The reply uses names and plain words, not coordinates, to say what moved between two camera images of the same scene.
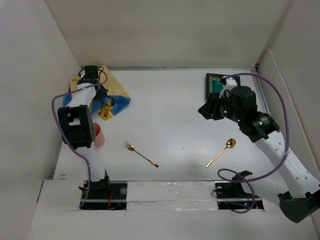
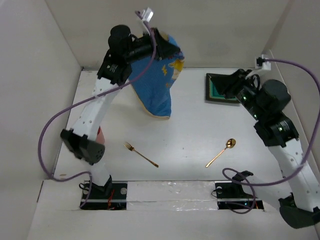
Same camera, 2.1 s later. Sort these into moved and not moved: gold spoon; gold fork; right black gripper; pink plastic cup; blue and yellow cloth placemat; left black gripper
Moved: blue and yellow cloth placemat; right black gripper; left black gripper
Not moved: gold fork; gold spoon; pink plastic cup
